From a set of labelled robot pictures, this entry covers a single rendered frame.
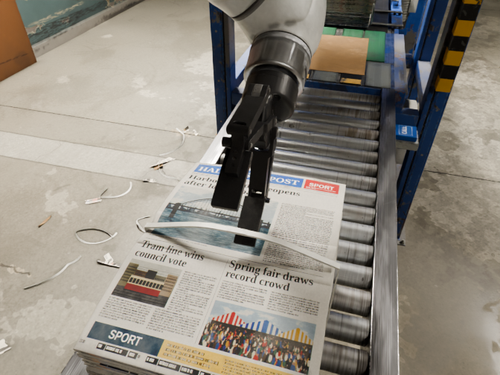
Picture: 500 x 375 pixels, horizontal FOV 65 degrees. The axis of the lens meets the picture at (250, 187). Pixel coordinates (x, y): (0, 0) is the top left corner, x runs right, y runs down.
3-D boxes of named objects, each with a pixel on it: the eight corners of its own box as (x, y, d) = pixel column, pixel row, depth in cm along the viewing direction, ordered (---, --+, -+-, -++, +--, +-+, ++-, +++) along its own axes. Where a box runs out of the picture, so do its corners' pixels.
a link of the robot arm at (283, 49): (311, 78, 60) (304, 109, 58) (254, 72, 62) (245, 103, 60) (312, 33, 52) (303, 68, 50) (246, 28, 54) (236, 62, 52)
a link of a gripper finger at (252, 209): (245, 195, 56) (245, 196, 57) (233, 242, 54) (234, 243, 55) (265, 199, 55) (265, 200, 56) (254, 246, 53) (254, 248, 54)
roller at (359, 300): (378, 294, 76) (375, 292, 81) (159, 245, 86) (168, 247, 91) (374, 320, 76) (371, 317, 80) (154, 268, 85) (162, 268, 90)
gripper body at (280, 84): (297, 68, 50) (283, 128, 47) (299, 106, 58) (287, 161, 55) (242, 62, 52) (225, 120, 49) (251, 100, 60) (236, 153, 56)
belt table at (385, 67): (402, 114, 155) (408, 90, 149) (245, 94, 169) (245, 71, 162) (399, 52, 207) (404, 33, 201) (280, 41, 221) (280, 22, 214)
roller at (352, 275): (376, 267, 86) (372, 289, 86) (178, 225, 96) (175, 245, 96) (379, 271, 81) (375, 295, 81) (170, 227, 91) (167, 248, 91)
